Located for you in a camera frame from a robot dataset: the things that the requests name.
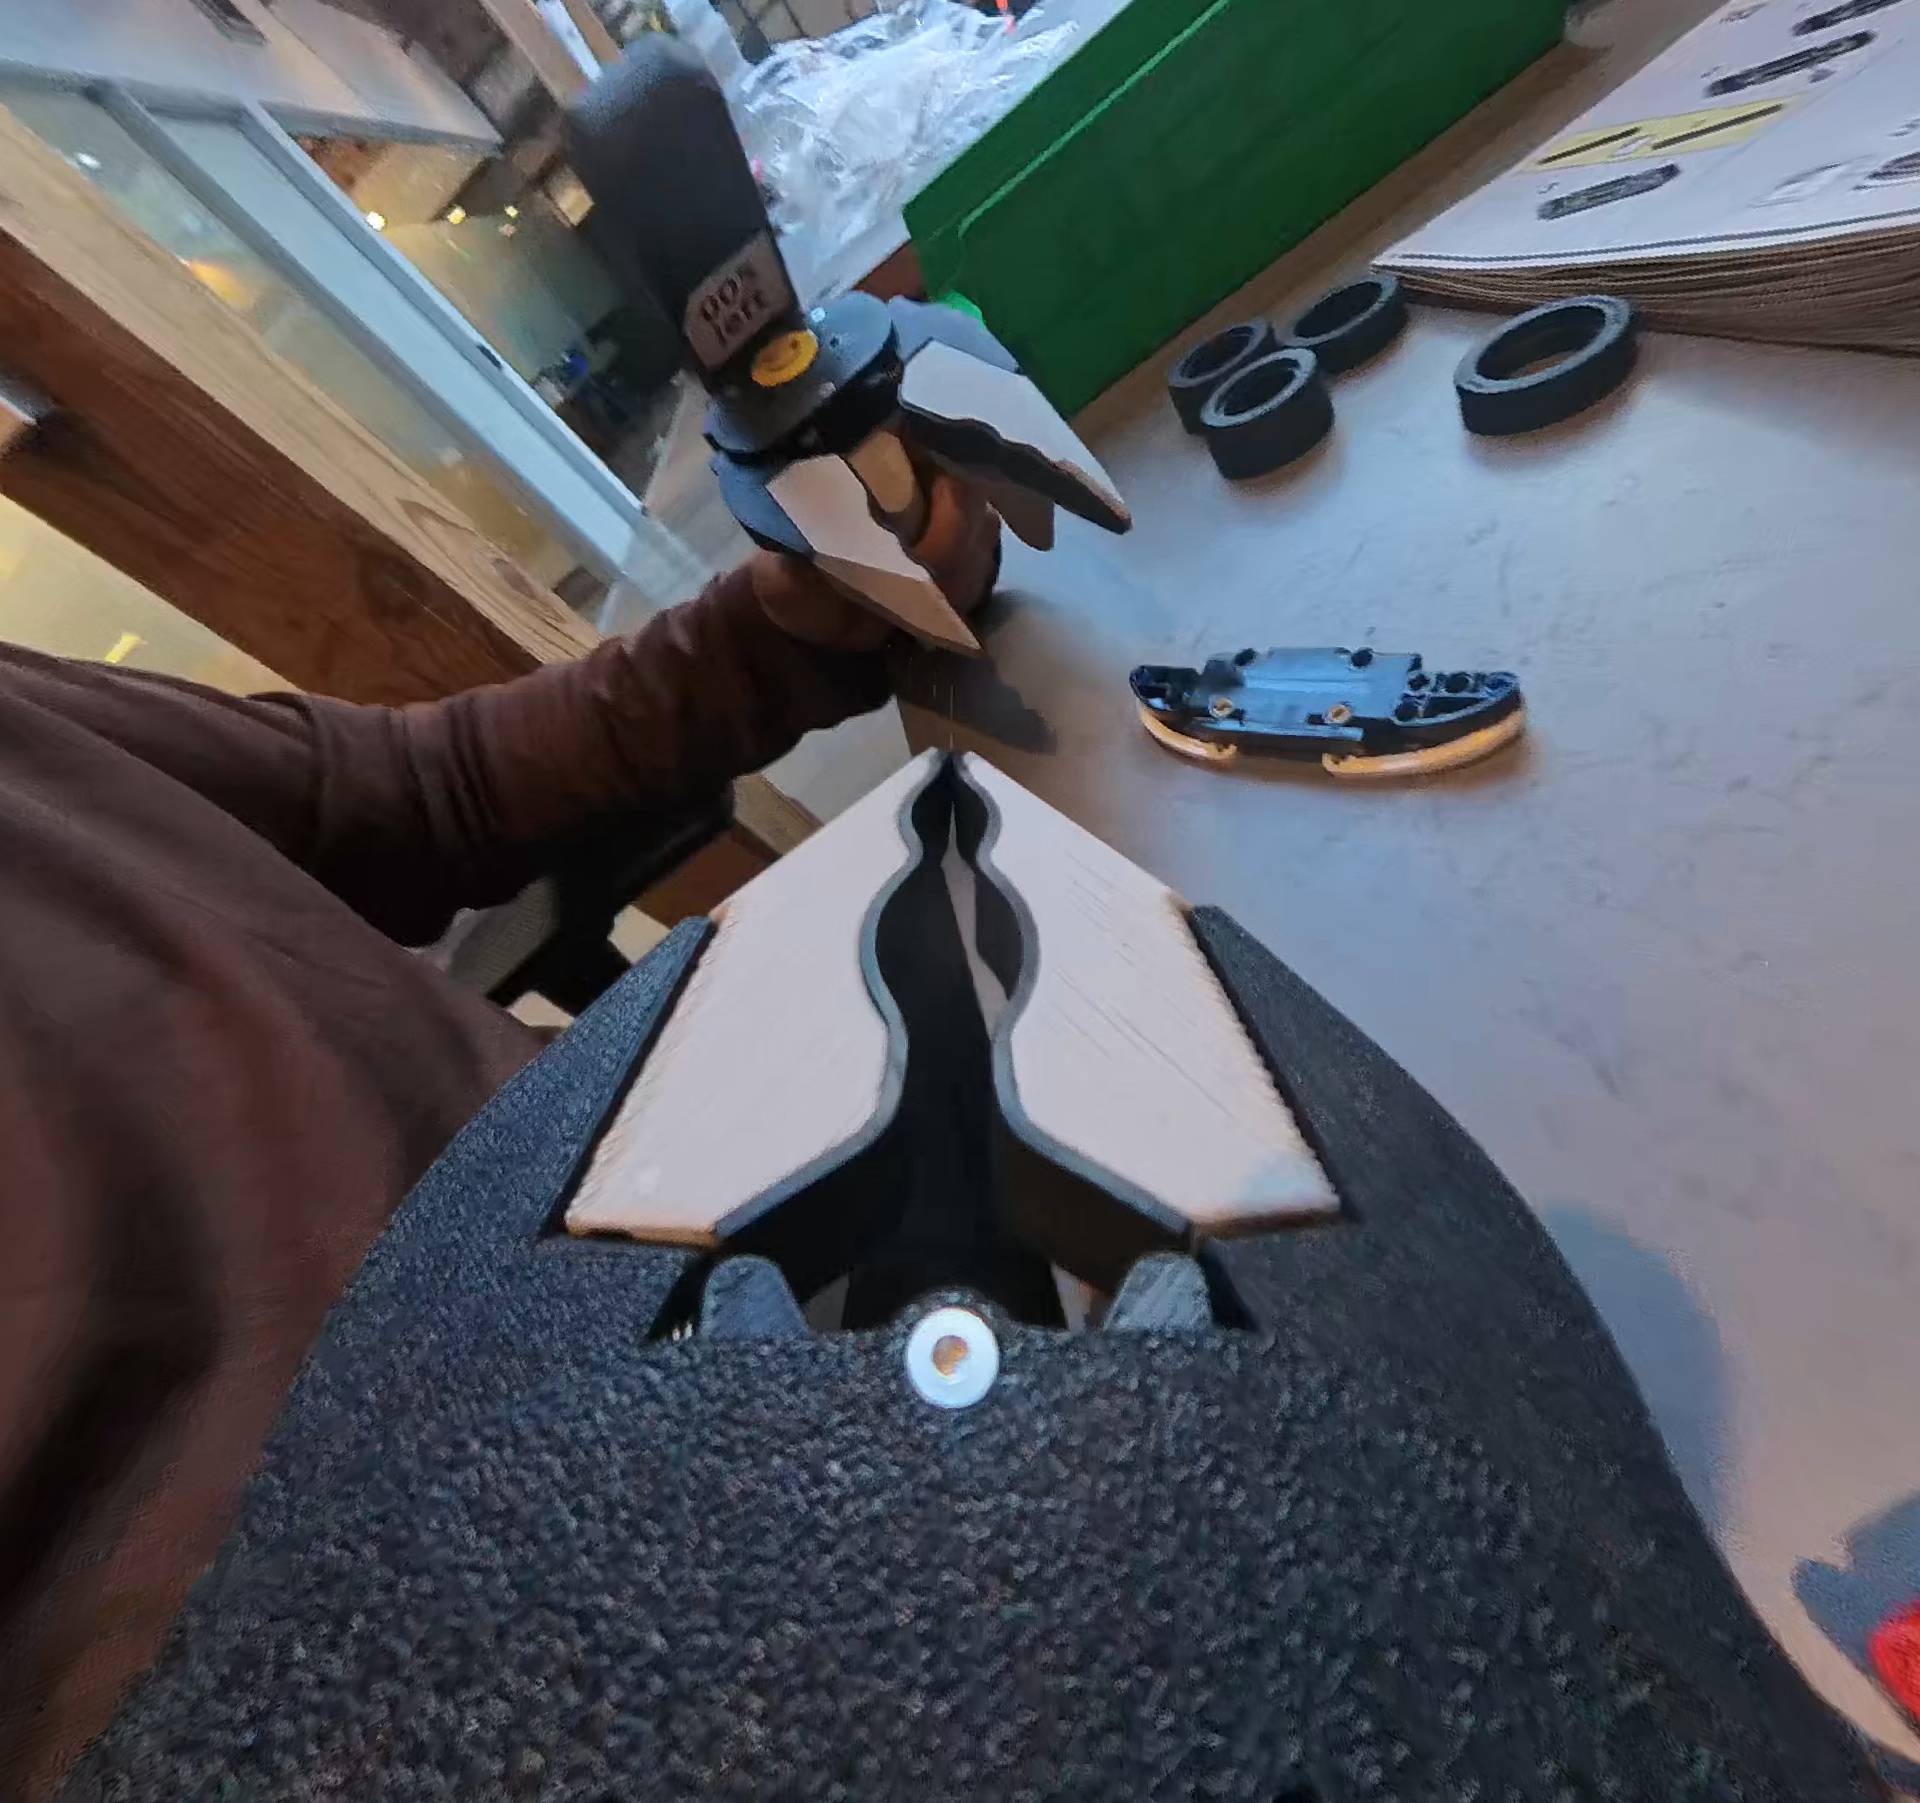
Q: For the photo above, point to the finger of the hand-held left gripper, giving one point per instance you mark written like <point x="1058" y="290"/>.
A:
<point x="1021" y="431"/>
<point x="863" y="550"/>

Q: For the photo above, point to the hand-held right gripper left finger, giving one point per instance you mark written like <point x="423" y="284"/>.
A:
<point x="750" y="1069"/>

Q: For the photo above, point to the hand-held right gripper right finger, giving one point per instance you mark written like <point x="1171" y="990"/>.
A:
<point x="1155" y="1069"/>

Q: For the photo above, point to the black white toy car panel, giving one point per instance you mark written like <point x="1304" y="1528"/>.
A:
<point x="1321" y="716"/>

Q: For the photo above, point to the person's left forearm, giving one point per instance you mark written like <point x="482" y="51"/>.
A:
<point x="602" y="723"/>

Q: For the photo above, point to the grey desk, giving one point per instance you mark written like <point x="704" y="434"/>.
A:
<point x="1500" y="962"/>

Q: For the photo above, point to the person's left hand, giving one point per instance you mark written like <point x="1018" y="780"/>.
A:
<point x="818" y="611"/>

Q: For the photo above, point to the black toy tyre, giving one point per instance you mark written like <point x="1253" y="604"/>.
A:
<point x="1372" y="333"/>
<point x="1193" y="384"/>
<point x="1485" y="384"/>
<point x="1268" y="441"/>

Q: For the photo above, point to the clear plastic bag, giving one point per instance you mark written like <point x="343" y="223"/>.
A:
<point x="886" y="78"/>

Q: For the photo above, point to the glass partition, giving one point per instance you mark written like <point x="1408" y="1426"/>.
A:
<point x="375" y="272"/>

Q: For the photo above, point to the green plastic bin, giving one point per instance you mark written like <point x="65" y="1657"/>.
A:
<point x="1230" y="137"/>

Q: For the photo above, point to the person's brown shirt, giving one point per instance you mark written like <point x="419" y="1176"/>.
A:
<point x="151" y="1158"/>

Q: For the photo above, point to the open instruction booklet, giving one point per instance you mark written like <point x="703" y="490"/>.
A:
<point x="1725" y="137"/>

